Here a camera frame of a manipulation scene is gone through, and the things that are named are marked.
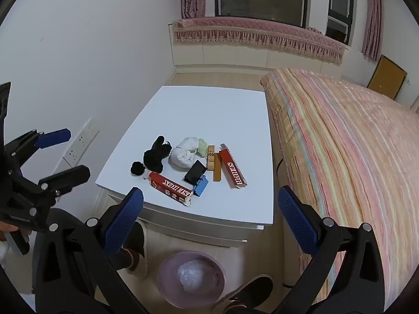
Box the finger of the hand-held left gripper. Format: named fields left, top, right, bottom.
left=20, top=165, right=91, bottom=210
left=4, top=128, right=72, bottom=168

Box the green wrapper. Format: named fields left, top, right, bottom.
left=196, top=139, right=210, bottom=158

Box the brown wooden board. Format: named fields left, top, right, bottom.
left=367, top=55, right=408, bottom=101

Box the wooden block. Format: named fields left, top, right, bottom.
left=207, top=145, right=222, bottom=182

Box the red carton with yellow print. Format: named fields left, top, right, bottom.
left=148, top=171, right=192, bottom=207

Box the dark slipper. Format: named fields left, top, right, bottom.
left=226, top=274, right=274, bottom=314

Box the white cloth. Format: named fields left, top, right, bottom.
left=168, top=136, right=201, bottom=171

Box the white plastic bag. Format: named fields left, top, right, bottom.
left=177, top=259, right=214, bottom=291

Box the black glove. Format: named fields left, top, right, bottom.
left=143, top=135, right=173, bottom=174

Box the small blue box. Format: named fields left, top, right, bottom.
left=192, top=175, right=210, bottom=197

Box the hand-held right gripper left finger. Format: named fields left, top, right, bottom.
left=33, top=186, right=154, bottom=314

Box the white table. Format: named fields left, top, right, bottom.
left=95, top=86, right=275, bottom=247

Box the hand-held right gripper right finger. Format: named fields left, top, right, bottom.
left=278, top=186, right=395, bottom=314

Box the narrow side window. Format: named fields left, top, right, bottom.
left=326, top=0, right=356, bottom=44

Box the pink frilled window seat cover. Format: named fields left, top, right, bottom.
left=173, top=18, right=348, bottom=65

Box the white wall socket panel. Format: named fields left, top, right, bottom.
left=63, top=118, right=101, bottom=168

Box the small black box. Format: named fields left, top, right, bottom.
left=183, top=160, right=208, bottom=185

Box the striped bed blanket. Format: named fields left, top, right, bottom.
left=260, top=68, right=419, bottom=305

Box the pink plastic bin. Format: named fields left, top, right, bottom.
left=156, top=251, right=226, bottom=309

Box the person's left hand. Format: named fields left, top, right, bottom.
left=0, top=223, right=21, bottom=243

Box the long narrow red carton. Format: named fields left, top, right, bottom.
left=218, top=143, right=248, bottom=190

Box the white window seat cabinet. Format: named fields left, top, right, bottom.
left=168, top=23, right=344, bottom=79

